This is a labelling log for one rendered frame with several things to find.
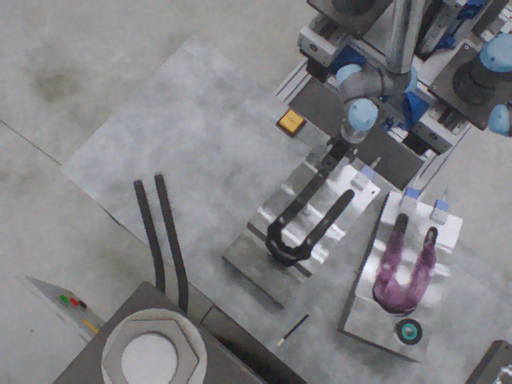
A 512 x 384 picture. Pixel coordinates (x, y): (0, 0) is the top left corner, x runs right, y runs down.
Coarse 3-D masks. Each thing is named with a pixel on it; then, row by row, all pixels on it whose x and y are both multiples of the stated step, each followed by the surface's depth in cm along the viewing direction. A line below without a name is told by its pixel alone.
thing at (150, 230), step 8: (136, 184) 187; (136, 192) 187; (144, 192) 187; (144, 200) 185; (144, 208) 183; (144, 216) 182; (144, 224) 182; (152, 224) 182; (152, 232) 180; (152, 240) 179; (152, 248) 178
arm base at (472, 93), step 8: (464, 64) 176; (456, 72) 178; (464, 72) 173; (456, 80) 177; (464, 80) 173; (472, 80) 170; (456, 88) 177; (464, 88) 174; (472, 88) 172; (480, 88) 170; (488, 88) 169; (496, 88) 171; (464, 96) 176; (472, 96) 174; (480, 96) 173; (488, 96) 174; (472, 104) 177; (480, 104) 176
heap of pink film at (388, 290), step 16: (400, 240) 179; (384, 256) 177; (400, 256) 177; (432, 256) 179; (384, 272) 176; (416, 272) 176; (432, 272) 176; (384, 288) 176; (400, 288) 176; (416, 288) 177; (384, 304) 176; (400, 304) 175; (416, 304) 176
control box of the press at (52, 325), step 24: (24, 288) 114; (48, 288) 126; (0, 312) 113; (24, 312) 113; (48, 312) 113; (72, 312) 122; (0, 336) 112; (24, 336) 112; (48, 336) 112; (72, 336) 113; (0, 360) 111; (24, 360) 111; (48, 360) 111
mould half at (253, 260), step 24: (312, 168) 186; (288, 192) 183; (336, 192) 184; (360, 192) 184; (264, 216) 176; (312, 216) 181; (240, 240) 181; (264, 240) 179; (288, 240) 174; (336, 240) 179; (240, 264) 179; (264, 264) 179; (312, 264) 173; (264, 288) 177; (288, 288) 178
